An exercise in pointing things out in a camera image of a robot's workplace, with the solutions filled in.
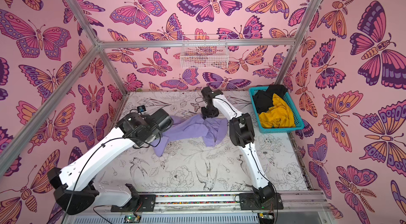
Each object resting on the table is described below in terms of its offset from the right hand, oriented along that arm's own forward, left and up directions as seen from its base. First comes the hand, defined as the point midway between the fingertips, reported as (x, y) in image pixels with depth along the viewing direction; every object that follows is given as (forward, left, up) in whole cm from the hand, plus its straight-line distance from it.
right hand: (203, 118), depth 102 cm
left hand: (-23, +20, +21) cm, 37 cm away
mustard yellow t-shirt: (-2, -46, +6) cm, 46 cm away
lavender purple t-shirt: (-9, -5, 0) cm, 10 cm away
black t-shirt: (+14, -40, +3) cm, 43 cm away
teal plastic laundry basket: (-5, -56, +6) cm, 57 cm away
